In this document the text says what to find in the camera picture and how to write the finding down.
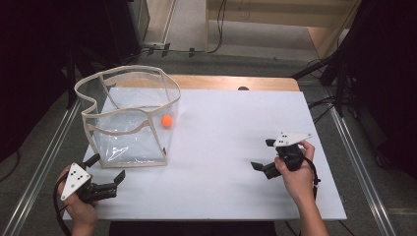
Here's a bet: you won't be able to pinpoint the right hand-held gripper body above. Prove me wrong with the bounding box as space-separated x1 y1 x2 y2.
262 131 314 180

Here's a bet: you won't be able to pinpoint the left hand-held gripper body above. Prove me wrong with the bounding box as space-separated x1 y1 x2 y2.
60 162 118 204

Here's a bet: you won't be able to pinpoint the clear bag with beige trim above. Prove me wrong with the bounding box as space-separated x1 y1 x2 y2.
74 64 182 169

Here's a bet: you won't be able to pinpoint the orange ball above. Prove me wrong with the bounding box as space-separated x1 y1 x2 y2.
160 114 174 129

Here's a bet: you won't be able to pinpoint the person's left hand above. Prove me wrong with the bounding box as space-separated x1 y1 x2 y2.
56 164 99 227

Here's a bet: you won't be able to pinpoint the person's right hand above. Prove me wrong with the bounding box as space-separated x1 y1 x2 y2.
273 140 317 207

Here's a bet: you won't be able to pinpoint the white board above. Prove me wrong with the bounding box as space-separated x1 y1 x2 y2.
62 87 348 221

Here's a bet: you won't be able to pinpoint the black metal stand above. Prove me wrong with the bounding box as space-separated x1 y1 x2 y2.
290 53 348 118

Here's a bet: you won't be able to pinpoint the person's dark clothing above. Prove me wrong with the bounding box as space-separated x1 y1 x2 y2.
108 220 277 236

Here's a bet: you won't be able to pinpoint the dark curtain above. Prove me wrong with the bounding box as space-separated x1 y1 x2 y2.
333 0 417 180
0 0 147 163

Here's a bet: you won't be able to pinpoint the light wooden furniture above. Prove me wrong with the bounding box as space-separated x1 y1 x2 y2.
205 0 362 61

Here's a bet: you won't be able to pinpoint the left hand-held gripper cable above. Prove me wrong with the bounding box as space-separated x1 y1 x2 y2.
52 175 73 236

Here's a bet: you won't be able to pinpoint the hand-held gripper cable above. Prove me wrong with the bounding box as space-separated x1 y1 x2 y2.
302 155 322 202
52 175 73 236

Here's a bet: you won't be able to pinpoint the metal floor rail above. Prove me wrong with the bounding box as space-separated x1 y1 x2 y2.
328 106 398 236
0 97 82 236

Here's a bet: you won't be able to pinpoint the black floor cables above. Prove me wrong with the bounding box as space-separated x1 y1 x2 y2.
307 95 338 125

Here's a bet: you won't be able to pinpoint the right hand-held gripper cable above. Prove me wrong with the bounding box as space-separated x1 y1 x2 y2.
302 155 322 202

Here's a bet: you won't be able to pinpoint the black floor cable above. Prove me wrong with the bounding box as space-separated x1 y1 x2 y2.
0 149 22 184

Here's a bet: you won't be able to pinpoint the black hanging cable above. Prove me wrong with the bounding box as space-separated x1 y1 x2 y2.
206 0 228 55

